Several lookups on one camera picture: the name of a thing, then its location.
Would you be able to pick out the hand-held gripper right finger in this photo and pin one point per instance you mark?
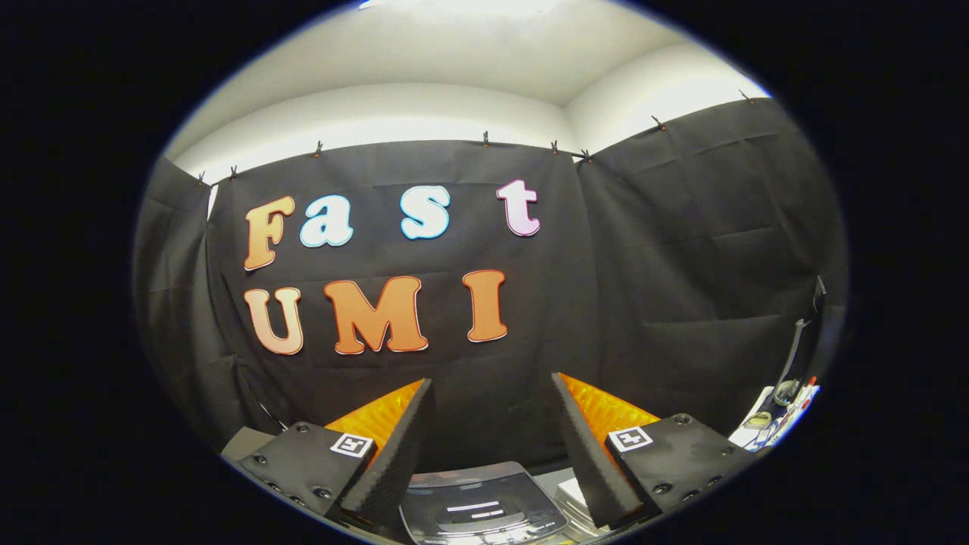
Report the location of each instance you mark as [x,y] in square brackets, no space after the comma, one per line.
[590,462]

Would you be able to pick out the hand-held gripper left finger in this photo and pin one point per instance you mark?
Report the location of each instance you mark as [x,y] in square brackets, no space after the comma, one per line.
[397,462]

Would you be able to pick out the transparent washing machine lid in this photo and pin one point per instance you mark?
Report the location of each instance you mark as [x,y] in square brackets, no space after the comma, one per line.
[484,492]

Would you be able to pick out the grey washing machine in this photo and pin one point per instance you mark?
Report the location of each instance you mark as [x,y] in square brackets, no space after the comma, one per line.
[530,539]

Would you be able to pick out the grey side table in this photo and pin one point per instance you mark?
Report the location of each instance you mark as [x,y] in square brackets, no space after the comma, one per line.
[246,443]

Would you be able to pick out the white and blue items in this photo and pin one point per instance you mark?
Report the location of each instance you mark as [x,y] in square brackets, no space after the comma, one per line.
[772,424]

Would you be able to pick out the row of backdrop clips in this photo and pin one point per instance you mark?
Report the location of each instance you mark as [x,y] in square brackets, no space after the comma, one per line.
[319,149]

